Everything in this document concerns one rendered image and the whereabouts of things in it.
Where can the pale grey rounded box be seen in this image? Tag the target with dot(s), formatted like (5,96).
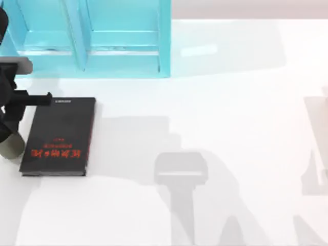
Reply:
(23,65)

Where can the black book with red lettering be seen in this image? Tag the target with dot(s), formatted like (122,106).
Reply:
(61,133)

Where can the light blue upright rack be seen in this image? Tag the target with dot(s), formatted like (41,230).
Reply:
(123,38)

